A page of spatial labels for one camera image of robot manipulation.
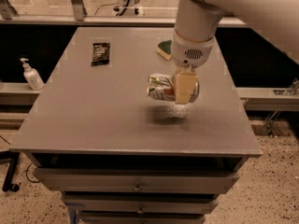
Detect white green 7up can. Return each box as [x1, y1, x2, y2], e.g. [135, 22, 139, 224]
[147, 73, 200, 103]

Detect black snack packet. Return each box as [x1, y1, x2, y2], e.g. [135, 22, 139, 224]
[91, 43, 110, 66]

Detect metal bracket on ledge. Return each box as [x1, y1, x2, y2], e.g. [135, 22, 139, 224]
[274, 78, 299, 96]

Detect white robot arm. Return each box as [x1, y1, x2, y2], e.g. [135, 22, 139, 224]
[171, 0, 299, 105]

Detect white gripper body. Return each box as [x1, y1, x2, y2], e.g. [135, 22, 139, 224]
[171, 31, 214, 68]

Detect black stand leg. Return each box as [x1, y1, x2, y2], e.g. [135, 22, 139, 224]
[0, 150, 20, 192]

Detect green yellow sponge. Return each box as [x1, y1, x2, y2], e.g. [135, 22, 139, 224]
[157, 40, 171, 61]

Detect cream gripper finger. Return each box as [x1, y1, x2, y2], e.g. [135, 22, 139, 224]
[175, 66, 198, 105]

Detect white pump soap bottle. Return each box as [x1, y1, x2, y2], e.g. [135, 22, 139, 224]
[21, 58, 44, 91]

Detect metal railing frame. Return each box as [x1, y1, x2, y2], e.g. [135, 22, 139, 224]
[0, 0, 247, 29]

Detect grey drawer cabinet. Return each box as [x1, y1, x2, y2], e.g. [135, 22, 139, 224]
[12, 27, 261, 224]

